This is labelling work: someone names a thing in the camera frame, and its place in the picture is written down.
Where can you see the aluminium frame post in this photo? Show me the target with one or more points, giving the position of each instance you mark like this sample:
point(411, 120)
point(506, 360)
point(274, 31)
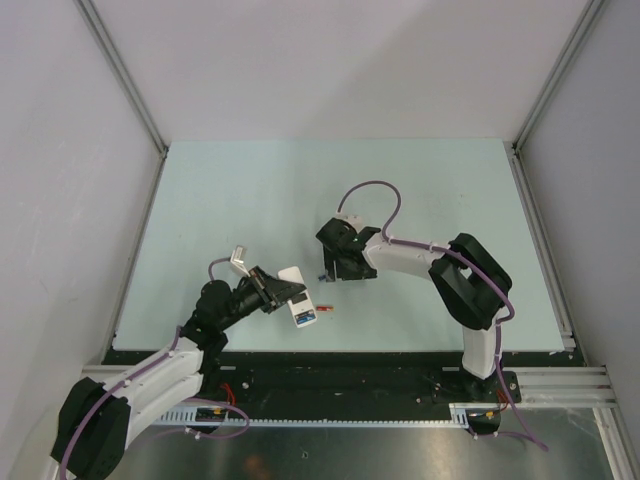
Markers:
point(108, 48)
point(577, 39)

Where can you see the left aluminium frame post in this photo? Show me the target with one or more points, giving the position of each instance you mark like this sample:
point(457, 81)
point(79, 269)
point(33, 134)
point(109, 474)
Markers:
point(108, 48)

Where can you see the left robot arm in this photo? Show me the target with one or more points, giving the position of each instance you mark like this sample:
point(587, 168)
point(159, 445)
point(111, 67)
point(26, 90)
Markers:
point(99, 420)

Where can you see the grey slotted cable duct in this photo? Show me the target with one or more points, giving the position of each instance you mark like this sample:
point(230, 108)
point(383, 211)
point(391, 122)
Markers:
point(444, 416)

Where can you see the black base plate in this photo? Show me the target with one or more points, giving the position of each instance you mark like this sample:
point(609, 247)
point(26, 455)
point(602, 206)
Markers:
point(349, 385)

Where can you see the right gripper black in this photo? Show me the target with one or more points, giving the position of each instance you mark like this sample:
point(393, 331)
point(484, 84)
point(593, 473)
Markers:
point(360, 274)

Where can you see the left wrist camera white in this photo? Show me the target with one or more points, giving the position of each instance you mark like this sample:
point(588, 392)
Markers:
point(237, 261)

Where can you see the right aluminium frame post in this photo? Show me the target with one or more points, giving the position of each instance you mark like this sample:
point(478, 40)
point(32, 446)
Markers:
point(577, 39)

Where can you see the white remote control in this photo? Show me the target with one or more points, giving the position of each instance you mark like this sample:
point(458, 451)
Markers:
point(302, 303)

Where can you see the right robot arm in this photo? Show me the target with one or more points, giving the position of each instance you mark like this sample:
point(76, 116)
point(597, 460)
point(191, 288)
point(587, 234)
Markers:
point(472, 285)

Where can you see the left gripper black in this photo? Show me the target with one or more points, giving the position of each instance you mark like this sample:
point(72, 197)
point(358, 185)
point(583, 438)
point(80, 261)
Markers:
point(271, 292)

